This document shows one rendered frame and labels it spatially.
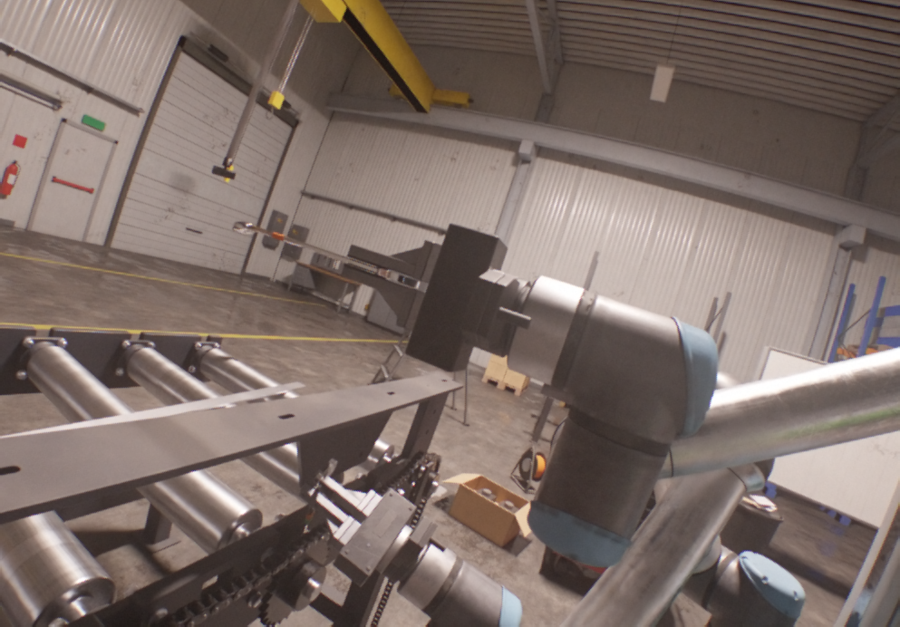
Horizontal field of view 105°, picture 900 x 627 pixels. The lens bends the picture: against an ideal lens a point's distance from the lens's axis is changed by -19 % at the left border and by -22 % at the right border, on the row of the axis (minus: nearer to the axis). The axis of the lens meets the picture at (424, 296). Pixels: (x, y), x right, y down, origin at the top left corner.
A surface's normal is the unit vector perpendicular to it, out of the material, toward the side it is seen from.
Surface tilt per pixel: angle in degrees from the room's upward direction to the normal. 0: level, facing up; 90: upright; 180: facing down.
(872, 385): 68
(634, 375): 94
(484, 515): 90
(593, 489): 90
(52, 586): 31
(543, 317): 80
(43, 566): 25
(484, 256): 90
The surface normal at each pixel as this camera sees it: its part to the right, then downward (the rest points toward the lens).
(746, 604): -0.82, -0.30
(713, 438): -0.34, -0.14
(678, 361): -0.26, -0.35
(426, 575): 0.01, -0.44
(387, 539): 0.33, -0.76
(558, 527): -0.69, -0.18
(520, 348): -0.49, 0.42
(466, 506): -0.53, -0.17
